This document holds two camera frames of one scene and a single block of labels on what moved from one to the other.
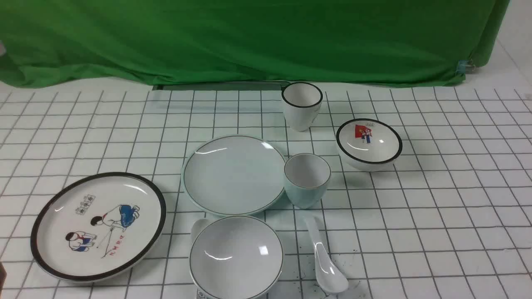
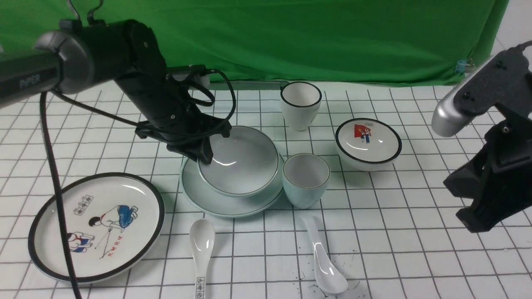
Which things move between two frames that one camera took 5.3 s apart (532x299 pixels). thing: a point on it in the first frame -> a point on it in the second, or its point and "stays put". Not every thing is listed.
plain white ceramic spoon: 331,278 stays put
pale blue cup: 306,175 stays put
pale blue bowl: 236,257 -> 245,163
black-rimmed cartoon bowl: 367,144 stays put
